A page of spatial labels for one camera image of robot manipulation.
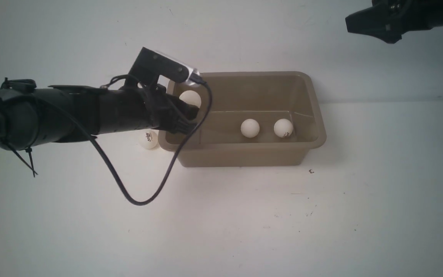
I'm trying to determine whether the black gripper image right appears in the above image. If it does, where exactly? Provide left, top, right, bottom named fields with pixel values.
left=346, top=0, right=437, bottom=44

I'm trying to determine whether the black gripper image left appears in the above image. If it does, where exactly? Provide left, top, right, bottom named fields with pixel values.
left=143, top=84, right=199, bottom=135

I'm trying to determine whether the white ball with logo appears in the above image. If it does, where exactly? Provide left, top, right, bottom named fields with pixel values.
left=138, top=130, right=158, bottom=150

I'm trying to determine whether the tan plastic storage bin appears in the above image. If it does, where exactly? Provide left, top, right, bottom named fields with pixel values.
left=177, top=71, right=327, bottom=168

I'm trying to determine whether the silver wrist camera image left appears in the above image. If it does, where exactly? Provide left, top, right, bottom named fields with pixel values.
left=128, top=47, right=202, bottom=87

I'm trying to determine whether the black camera cable image left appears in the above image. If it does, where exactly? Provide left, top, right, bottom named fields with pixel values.
left=35, top=73, right=213, bottom=206

